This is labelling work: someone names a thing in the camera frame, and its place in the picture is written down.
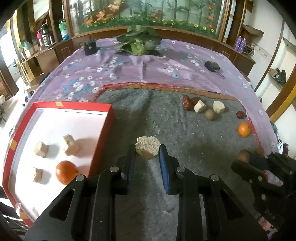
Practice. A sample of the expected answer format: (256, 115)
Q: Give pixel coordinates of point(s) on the right hand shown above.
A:
(250, 157)

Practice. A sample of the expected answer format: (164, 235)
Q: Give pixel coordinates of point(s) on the green plastic bottle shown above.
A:
(63, 29)

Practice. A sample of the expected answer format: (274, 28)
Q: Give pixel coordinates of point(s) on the hexagonal beige root piece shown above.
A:
(147, 147)

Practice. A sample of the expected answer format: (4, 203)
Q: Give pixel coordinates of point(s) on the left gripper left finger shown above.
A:
(116, 180)

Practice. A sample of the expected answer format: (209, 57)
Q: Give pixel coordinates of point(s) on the purple bottles on shelf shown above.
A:
(240, 44)

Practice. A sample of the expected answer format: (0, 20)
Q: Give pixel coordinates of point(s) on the beige chunk in tray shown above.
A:
(71, 146)

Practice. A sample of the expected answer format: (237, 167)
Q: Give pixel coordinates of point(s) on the beige chunk tray bottom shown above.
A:
(37, 175)

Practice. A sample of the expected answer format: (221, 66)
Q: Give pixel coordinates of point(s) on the red white tray box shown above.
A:
(48, 122)

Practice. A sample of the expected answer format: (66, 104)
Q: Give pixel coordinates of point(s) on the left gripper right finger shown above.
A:
(178, 180)

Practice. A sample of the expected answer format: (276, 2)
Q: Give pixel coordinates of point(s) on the brown kiwi fruit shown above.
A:
(210, 114)

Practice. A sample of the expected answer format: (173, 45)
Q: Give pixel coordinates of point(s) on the dark thermos flask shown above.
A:
(46, 34)

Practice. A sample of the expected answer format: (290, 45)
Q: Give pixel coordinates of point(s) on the beige root chunk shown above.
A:
(199, 107)

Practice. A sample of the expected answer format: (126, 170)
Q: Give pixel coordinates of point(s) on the beige chunk tray left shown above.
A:
(41, 149)

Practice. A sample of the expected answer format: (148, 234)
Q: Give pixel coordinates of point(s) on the floral glass cabinet panel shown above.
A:
(202, 17)

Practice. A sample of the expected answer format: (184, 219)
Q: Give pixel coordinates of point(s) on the orange in tray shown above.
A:
(66, 171)

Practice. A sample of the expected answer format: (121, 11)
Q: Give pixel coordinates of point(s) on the grey felt mat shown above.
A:
(205, 147)

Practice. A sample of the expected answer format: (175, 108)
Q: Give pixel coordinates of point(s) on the purple floral tablecloth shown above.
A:
(80, 78)

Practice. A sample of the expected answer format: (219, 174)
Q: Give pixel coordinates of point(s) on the lone red jujube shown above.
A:
(240, 115)

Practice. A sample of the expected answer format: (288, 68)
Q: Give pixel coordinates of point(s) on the black car key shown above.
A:
(214, 67)

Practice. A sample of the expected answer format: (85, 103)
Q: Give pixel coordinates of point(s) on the black round container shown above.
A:
(89, 46)

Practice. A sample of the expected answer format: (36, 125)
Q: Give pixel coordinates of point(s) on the orange on grey mat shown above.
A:
(244, 130)

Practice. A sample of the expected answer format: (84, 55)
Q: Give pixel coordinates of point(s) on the beige chunk tray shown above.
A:
(37, 175)
(41, 149)

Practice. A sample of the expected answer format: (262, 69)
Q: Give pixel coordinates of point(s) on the green leafy cabbage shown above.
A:
(139, 41)

